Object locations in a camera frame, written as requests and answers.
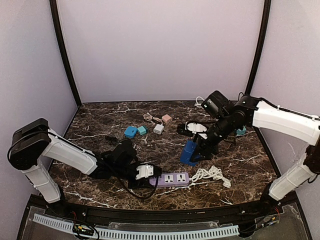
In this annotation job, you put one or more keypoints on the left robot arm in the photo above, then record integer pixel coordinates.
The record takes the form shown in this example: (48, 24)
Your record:
(37, 139)

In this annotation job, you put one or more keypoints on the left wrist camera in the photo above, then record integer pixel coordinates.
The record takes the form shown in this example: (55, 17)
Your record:
(147, 171)

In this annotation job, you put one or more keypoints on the white slotted cable duct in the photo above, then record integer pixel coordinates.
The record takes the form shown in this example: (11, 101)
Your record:
(133, 232)

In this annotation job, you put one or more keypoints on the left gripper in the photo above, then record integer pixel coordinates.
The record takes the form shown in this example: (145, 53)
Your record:
(155, 171)

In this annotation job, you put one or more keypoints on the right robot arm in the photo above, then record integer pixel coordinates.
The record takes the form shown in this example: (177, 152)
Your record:
(260, 113)

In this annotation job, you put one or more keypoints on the dark blue cube socket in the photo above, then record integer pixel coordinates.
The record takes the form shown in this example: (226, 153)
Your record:
(188, 155)

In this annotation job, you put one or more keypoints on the white charger cube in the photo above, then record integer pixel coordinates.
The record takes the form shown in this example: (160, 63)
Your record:
(158, 129)

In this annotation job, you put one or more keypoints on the pink charger cube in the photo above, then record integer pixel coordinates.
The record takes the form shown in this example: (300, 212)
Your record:
(166, 118)

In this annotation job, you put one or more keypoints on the blue adapter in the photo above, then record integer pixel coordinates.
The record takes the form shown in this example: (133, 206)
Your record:
(130, 132)

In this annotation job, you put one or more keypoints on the purple power strip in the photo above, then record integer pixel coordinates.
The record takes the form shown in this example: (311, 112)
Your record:
(168, 180)

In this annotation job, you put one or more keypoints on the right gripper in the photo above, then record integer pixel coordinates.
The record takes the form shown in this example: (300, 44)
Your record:
(205, 147)

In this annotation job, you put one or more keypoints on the teal power strip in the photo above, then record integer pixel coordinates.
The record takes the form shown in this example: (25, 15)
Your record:
(241, 131)

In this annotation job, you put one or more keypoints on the small teal plug adapter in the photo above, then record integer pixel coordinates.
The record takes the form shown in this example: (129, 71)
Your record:
(142, 130)

